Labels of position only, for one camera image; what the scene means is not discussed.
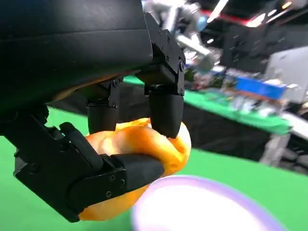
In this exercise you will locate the orange toy bread roll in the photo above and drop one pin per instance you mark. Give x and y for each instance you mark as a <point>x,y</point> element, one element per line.
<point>144,142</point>

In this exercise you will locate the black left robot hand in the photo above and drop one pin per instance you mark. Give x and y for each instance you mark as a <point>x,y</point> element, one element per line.
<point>72,48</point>

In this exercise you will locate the green table cloth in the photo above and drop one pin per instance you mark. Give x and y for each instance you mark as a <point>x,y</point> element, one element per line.
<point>240,168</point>

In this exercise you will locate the blue box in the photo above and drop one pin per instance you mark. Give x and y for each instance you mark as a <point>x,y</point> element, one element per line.
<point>260,89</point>

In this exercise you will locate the lilac plate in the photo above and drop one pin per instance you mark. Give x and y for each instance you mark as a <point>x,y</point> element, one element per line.
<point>204,209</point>

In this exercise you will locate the grey flat panel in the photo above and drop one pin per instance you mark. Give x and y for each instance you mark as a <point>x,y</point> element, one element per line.
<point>288,69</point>

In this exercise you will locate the green cloth on workshop desk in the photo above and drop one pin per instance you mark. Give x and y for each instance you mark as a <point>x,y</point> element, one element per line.
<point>216,113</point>

